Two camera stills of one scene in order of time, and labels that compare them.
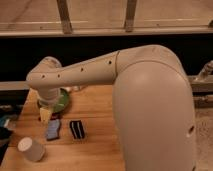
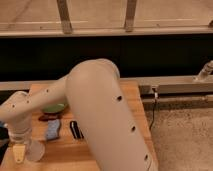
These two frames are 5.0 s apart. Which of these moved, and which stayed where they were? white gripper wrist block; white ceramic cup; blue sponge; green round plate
Moved: white gripper wrist block
Stayed: blue sponge; green round plate; white ceramic cup
